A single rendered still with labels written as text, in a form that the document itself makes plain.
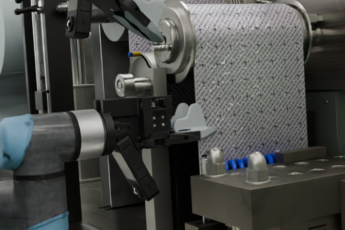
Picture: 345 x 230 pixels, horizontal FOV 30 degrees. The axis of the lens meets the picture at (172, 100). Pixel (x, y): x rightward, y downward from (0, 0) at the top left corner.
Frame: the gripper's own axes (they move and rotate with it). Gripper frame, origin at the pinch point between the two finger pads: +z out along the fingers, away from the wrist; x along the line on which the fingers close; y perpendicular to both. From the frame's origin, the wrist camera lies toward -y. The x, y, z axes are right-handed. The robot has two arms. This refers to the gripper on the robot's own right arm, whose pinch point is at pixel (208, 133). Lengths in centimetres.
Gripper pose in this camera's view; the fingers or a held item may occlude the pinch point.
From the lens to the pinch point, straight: 109.1
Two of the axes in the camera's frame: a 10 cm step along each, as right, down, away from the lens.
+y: -0.6, -10.0, -0.5
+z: 8.7, -0.8, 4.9
